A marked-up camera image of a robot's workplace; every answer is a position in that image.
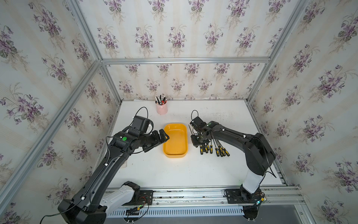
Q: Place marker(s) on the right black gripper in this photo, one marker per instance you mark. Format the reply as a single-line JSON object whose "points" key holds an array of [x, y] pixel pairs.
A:
{"points": [[194, 143]]}

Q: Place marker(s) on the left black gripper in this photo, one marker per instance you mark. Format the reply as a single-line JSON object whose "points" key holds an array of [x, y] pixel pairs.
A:
{"points": [[156, 140]]}

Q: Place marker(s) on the yellow plastic storage tray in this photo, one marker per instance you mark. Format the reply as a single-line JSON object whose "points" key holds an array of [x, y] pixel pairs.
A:
{"points": [[177, 145]]}

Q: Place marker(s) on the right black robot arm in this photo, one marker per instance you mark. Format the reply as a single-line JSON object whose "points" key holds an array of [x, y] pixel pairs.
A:
{"points": [[259, 155]]}

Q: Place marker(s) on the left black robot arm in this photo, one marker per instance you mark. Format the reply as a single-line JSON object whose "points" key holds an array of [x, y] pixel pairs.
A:
{"points": [[88, 205]]}

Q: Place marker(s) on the pink pen cup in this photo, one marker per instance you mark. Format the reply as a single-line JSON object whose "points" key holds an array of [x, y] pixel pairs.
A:
{"points": [[161, 108]]}

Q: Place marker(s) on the pens in cup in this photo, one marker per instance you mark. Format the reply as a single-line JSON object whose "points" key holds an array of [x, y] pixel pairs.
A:
{"points": [[161, 100]]}

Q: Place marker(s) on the dark blue notebook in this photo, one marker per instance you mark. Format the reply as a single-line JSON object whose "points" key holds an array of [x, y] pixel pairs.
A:
{"points": [[124, 165]]}

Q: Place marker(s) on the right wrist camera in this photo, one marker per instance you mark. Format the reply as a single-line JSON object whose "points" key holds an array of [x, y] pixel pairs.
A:
{"points": [[198, 124]]}

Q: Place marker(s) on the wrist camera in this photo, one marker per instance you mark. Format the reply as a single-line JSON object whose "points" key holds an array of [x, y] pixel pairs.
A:
{"points": [[140, 125], [198, 124]]}

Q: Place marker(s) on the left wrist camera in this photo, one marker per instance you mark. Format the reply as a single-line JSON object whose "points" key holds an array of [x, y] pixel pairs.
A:
{"points": [[140, 125]]}

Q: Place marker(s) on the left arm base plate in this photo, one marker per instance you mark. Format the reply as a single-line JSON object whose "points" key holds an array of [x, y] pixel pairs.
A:
{"points": [[141, 197]]}

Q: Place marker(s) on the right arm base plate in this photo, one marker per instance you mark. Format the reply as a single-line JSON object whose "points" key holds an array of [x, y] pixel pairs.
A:
{"points": [[240, 196]]}

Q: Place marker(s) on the aluminium mounting rail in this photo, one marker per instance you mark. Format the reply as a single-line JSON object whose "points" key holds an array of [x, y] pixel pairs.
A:
{"points": [[217, 196]]}

